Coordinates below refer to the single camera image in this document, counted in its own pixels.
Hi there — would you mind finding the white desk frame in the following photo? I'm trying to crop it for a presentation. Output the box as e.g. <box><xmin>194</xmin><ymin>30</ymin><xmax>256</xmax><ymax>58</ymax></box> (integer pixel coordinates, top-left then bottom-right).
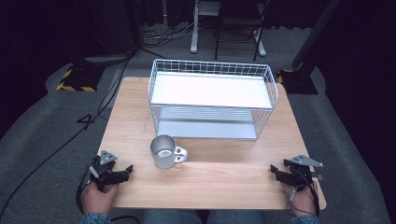
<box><xmin>190</xmin><ymin>0</ymin><xmax>268</xmax><ymax>58</ymax></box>

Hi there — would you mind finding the person's left hand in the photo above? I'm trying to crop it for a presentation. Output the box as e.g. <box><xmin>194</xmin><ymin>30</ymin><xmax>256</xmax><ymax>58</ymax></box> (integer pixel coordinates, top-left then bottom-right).
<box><xmin>81</xmin><ymin>182</ymin><xmax>120</xmax><ymax>217</ymax></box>

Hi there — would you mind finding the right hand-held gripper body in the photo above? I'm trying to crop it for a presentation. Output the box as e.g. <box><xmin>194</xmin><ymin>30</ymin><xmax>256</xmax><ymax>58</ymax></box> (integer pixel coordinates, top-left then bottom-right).
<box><xmin>283</xmin><ymin>154</ymin><xmax>325</xmax><ymax>192</ymax></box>

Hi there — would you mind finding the silver metal cup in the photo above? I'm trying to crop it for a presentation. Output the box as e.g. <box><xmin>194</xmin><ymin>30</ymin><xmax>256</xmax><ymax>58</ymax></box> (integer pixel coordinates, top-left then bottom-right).
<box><xmin>149</xmin><ymin>133</ymin><xmax>190</xmax><ymax>170</ymax></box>

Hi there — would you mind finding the long black floor cable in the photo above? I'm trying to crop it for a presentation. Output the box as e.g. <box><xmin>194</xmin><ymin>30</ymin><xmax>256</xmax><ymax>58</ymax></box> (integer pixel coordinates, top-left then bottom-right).
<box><xmin>0</xmin><ymin>49</ymin><xmax>138</xmax><ymax>213</ymax></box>

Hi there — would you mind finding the black folding chair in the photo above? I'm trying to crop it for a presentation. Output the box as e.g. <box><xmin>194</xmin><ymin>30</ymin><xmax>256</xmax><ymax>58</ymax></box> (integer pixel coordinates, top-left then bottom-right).
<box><xmin>213</xmin><ymin>0</ymin><xmax>275</xmax><ymax>63</ymax></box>

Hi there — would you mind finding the person's right leg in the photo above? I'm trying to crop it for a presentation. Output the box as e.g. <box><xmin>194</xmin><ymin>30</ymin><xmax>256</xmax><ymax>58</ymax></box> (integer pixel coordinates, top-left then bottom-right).
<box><xmin>206</xmin><ymin>209</ymin><xmax>268</xmax><ymax>224</ymax></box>

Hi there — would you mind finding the striped black stand base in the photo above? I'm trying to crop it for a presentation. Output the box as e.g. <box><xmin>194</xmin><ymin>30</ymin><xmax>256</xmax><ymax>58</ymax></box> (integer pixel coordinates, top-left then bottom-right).
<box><xmin>55</xmin><ymin>63</ymin><xmax>106</xmax><ymax>93</ymax></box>

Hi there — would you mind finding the person's leg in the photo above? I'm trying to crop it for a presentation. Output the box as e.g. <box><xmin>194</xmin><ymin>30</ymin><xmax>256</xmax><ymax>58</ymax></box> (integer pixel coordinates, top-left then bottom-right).
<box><xmin>142</xmin><ymin>208</ymin><xmax>204</xmax><ymax>224</ymax></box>
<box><xmin>206</xmin><ymin>209</ymin><xmax>268</xmax><ymax>224</ymax></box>

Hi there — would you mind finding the person's left leg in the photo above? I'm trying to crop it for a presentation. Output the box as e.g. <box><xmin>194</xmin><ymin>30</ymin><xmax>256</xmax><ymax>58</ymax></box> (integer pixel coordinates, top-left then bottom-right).
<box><xmin>142</xmin><ymin>208</ymin><xmax>204</xmax><ymax>224</ymax></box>

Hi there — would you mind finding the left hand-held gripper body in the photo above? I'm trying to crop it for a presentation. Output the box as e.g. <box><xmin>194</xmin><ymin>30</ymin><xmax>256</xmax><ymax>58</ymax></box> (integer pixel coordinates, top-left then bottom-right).
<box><xmin>88</xmin><ymin>149</ymin><xmax>121</xmax><ymax>191</ymax></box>

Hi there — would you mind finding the black slanted stand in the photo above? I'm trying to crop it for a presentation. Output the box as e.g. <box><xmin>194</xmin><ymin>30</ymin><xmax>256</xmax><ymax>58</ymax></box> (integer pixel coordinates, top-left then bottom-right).
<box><xmin>276</xmin><ymin>0</ymin><xmax>342</xmax><ymax>96</ymax></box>

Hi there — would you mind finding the bundle of floor cables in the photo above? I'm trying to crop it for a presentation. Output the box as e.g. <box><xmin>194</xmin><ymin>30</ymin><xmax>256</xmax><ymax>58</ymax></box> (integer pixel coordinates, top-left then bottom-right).
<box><xmin>141</xmin><ymin>19</ymin><xmax>204</xmax><ymax>50</ymax></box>

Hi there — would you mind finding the white wire shelf rack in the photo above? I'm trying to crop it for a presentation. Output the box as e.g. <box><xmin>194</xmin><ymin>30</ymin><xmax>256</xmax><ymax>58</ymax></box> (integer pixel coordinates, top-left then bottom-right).
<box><xmin>147</xmin><ymin>58</ymin><xmax>280</xmax><ymax>142</ymax></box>

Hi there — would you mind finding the person's right hand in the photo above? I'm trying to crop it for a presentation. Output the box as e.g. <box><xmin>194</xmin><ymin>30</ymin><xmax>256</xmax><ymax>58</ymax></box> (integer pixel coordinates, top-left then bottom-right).
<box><xmin>279</xmin><ymin>181</ymin><xmax>319</xmax><ymax>218</ymax></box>

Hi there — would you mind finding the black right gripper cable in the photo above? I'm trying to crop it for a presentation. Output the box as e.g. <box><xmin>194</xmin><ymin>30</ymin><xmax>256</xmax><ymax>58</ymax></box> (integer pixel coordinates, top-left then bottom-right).
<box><xmin>285</xmin><ymin>167</ymin><xmax>321</xmax><ymax>218</ymax></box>

